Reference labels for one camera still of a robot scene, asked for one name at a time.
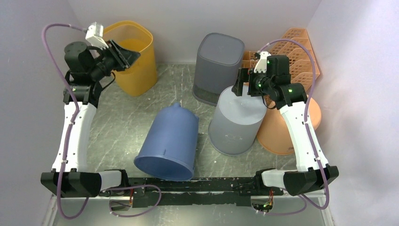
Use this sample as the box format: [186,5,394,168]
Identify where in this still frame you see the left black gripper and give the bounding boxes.
[89,39,142,81]

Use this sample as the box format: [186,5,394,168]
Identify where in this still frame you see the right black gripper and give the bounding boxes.
[231,68,274,97]

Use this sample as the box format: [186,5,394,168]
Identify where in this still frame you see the yellow plastic bin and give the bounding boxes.
[103,21,157,97]

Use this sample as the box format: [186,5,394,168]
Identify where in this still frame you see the grey mesh waste basket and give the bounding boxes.
[192,32,245,106]

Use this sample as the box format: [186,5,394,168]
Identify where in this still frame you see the grey smooth plastic bin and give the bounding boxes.
[208,85,267,156]

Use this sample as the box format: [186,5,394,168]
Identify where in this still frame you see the orange plastic bin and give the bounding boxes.
[256,98,322,155]

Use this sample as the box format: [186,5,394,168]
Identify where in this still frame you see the blue plastic bin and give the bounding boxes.
[134,103,199,181]

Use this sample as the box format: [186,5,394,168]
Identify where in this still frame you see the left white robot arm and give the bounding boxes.
[40,40,140,198]

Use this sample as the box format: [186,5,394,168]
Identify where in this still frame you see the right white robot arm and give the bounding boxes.
[231,51,339,196]

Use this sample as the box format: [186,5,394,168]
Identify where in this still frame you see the orange plastic file rack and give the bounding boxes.
[241,27,321,94]

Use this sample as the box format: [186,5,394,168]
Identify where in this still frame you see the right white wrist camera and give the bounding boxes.
[253,51,271,73]

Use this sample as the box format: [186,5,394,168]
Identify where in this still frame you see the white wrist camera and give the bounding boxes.
[85,22,109,49]
[253,51,271,73]

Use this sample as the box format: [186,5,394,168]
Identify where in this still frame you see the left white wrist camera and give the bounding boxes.
[85,22,109,49]

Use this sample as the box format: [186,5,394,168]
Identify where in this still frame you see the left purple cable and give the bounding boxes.
[41,23,162,220]

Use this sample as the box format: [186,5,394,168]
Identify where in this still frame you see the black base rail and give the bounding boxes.
[129,177,284,208]

